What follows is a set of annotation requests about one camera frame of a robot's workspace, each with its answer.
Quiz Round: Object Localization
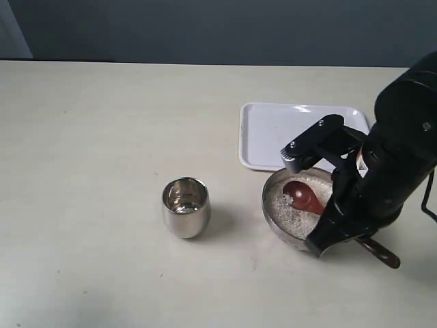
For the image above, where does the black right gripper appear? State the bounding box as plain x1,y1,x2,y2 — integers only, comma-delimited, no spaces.
281,53,436,257

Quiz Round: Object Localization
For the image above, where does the dark red wooden spoon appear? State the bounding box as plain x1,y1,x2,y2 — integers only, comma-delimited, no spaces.
283,181,401,269

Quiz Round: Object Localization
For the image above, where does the steel bowl of rice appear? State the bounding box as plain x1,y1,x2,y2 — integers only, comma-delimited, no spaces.
262,168,332,251

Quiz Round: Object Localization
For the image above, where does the small steel cup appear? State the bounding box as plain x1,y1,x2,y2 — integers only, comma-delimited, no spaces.
162,177,211,239

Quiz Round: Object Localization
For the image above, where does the white plastic tray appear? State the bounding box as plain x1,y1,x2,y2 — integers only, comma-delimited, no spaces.
238,102,369,172

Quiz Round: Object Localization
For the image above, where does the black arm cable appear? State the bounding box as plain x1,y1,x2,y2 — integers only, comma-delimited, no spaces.
420,170,437,220

